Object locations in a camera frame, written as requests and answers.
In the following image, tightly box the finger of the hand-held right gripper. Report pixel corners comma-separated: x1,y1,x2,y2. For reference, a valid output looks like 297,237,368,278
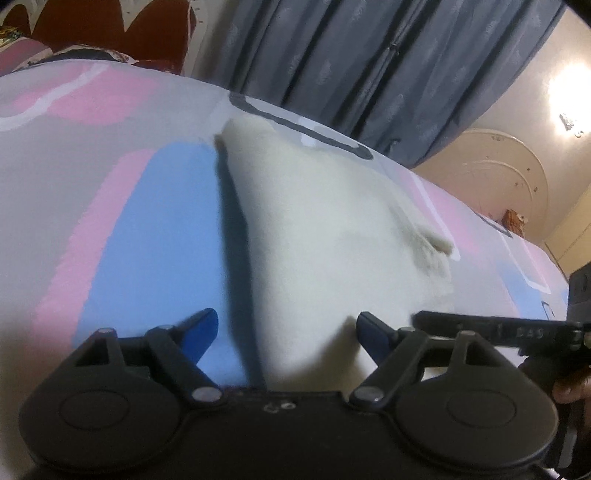
410,311,583,357

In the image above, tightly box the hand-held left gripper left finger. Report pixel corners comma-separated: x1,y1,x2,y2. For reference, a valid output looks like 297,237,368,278
69,308,227,408

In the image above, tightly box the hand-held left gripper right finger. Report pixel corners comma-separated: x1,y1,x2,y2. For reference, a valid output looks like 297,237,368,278
348,311,514,412

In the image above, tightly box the cream small cloth garment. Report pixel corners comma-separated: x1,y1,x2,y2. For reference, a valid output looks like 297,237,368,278
213,115,454,386

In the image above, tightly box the person's right hand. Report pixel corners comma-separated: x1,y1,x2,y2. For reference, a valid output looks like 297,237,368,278
552,373,591,405

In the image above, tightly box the brown stuffed toy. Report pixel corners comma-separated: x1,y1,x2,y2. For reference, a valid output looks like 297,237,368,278
502,209,528,237

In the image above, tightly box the cream arched headboard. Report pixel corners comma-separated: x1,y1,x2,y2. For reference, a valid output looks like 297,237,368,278
413,129,550,238

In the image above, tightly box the pastel patterned bed sheet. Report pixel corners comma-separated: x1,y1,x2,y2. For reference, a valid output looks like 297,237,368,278
0,58,571,457

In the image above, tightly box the blue-grey curtain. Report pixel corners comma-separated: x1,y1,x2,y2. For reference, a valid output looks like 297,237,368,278
194,0,566,169

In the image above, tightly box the red and white headboard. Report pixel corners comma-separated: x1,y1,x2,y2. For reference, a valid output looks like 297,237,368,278
0,0,204,77

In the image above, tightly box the floral printed pillow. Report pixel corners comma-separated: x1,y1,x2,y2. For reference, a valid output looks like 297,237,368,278
0,25,139,72

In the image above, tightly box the wall lamp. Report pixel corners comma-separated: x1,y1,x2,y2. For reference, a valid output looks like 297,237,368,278
558,112,583,138

